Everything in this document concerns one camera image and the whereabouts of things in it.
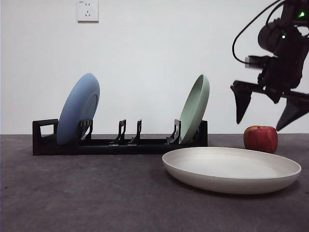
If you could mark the cream yellow plate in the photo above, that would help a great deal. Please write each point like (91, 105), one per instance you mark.
(229, 174)

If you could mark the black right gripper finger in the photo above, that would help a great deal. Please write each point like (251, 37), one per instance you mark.
(241, 104)
(293, 108)

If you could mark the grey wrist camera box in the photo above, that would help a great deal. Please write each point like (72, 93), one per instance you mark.
(251, 62)

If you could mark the black plate rack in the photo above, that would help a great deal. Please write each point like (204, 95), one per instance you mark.
(96, 149)

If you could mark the red apple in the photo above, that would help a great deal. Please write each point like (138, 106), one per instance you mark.
(260, 140)

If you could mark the white wall socket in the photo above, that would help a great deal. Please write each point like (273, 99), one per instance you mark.
(88, 11)

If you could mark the blue plate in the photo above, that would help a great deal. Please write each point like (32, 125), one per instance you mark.
(74, 111)

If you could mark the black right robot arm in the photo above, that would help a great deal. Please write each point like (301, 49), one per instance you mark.
(271, 36)

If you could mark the green plate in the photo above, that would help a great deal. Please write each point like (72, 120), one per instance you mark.
(193, 116)

